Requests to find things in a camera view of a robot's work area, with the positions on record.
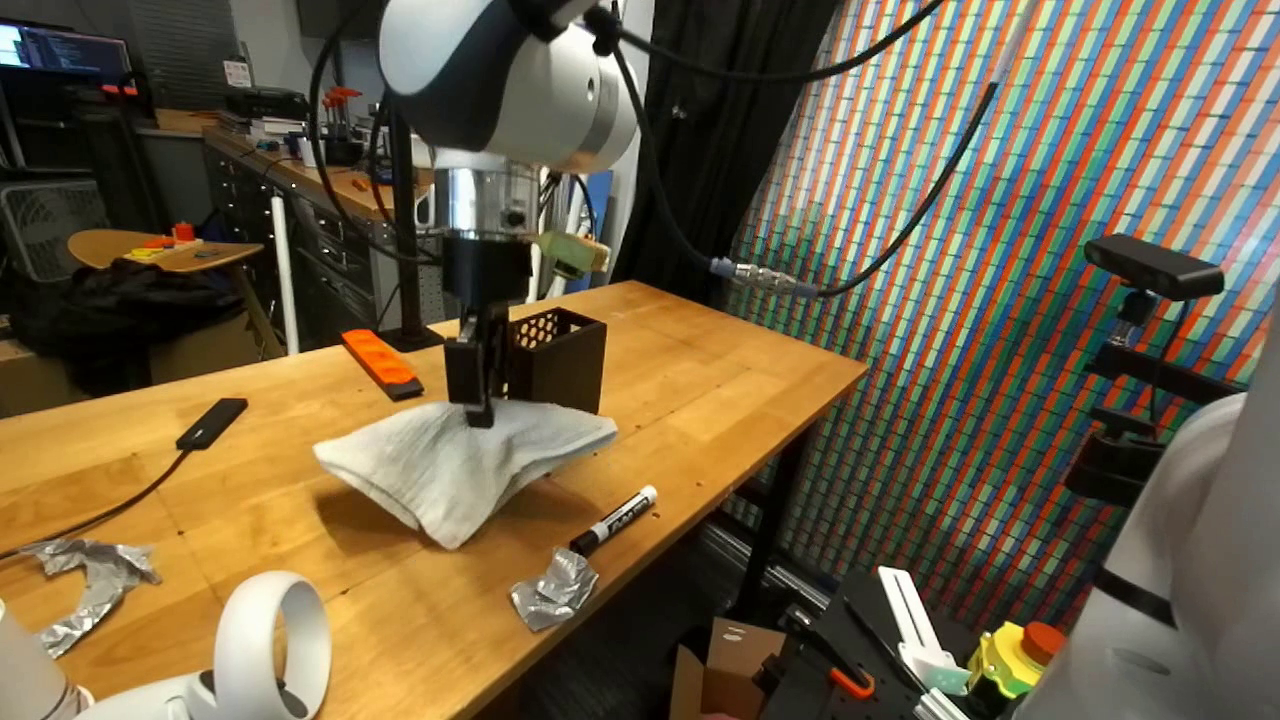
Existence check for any round wooden stool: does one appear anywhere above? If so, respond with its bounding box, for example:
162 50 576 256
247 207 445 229
65 221 268 279

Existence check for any orange block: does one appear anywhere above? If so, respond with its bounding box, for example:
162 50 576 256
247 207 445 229
334 324 428 405

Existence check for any black metal table frame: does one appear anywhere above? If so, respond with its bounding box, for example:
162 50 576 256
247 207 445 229
732 433 810 624

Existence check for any black bag pile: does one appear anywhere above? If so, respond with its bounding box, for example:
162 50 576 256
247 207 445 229
3 256 265 395

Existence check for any black flat device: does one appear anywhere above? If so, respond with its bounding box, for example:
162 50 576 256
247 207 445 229
171 390 250 455

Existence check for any black and white marker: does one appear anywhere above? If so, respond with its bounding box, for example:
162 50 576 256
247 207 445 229
563 478 665 559

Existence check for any multicolour striped backdrop panel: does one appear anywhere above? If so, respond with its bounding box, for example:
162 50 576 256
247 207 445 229
724 0 1280 642

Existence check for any wooden side bench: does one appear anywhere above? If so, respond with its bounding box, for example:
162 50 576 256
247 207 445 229
135 109 445 350

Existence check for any white mug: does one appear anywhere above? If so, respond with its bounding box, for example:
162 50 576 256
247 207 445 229
0 568 334 720

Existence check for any white plastic piece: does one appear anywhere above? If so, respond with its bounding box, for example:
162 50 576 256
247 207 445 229
873 562 975 698

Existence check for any black perforated box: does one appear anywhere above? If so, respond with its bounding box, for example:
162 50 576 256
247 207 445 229
509 302 613 417

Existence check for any white bulky foreground object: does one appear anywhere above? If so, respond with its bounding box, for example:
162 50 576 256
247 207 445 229
1017 312 1280 720

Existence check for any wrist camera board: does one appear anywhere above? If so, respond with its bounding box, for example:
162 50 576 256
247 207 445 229
536 229 618 286

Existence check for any thin black device cable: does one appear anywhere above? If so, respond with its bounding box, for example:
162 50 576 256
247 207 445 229
0 443 193 562

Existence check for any black camera stand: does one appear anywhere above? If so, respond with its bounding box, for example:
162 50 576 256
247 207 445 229
1059 283 1253 633

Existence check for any open cardboard box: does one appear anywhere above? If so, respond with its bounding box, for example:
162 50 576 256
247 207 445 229
669 616 790 720

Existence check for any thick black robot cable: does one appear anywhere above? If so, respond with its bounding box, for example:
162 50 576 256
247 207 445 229
602 0 1003 298

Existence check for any white cloth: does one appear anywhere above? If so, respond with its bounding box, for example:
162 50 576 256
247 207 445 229
308 390 622 554

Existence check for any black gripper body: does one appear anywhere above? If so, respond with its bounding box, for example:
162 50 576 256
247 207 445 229
438 233 536 324

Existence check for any black pole with base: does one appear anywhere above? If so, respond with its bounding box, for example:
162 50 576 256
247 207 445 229
374 94 447 356

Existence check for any black curtain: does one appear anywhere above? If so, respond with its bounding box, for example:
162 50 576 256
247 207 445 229
614 0 852 312

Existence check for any black clamp with orange tips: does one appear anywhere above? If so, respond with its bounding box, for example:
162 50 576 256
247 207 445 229
780 604 886 709

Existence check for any yellow red emergency stop button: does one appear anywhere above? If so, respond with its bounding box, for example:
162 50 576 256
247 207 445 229
969 616 1072 709

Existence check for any small crumpled foil piece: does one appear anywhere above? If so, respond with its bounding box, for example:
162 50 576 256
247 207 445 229
503 542 602 636

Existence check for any black camera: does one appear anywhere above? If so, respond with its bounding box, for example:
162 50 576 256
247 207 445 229
1081 233 1226 302

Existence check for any lit computer monitor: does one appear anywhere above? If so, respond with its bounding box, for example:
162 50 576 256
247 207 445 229
0 17 131 86

